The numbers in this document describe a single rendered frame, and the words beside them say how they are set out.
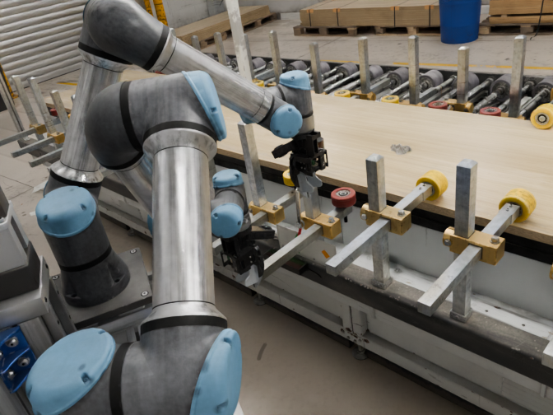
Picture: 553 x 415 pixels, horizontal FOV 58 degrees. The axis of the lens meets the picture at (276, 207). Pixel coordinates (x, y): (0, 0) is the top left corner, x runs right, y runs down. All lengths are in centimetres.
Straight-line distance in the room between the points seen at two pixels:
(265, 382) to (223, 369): 165
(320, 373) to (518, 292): 99
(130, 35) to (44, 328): 54
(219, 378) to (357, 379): 163
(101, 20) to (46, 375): 64
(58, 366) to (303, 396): 160
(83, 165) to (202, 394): 71
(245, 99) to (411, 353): 133
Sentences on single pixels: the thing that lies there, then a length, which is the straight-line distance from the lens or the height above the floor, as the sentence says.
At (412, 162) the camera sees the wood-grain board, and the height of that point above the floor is 90.
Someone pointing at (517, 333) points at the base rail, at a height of 70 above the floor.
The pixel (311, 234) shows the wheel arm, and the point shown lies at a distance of 153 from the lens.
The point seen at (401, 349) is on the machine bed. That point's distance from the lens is 211.
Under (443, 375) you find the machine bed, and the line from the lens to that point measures 203.
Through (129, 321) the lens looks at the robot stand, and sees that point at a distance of 122.
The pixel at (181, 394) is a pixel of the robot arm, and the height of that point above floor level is 123.
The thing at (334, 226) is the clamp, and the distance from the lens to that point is 155.
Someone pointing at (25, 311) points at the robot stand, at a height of 124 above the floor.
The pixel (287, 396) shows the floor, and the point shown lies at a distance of 221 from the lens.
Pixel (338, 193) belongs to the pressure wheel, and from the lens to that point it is 163.
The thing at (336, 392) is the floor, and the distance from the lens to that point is 220.
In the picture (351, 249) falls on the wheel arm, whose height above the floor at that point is 96.
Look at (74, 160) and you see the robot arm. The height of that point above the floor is 131.
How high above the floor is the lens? 170
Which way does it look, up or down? 30 degrees down
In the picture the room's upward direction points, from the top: 10 degrees counter-clockwise
